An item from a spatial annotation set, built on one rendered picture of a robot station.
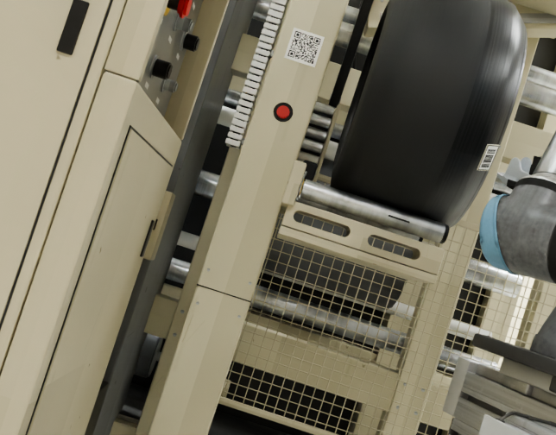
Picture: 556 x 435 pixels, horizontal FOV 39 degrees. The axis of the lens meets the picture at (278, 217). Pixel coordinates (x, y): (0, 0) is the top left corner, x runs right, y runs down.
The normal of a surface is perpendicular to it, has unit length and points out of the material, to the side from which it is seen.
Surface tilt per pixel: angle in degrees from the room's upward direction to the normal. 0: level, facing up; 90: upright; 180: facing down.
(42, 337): 90
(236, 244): 90
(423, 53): 82
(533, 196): 71
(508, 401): 90
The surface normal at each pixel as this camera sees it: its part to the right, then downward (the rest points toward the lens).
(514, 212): -0.56, -0.56
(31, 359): 0.01, -0.05
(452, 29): 0.12, -0.38
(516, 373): -0.89, -0.31
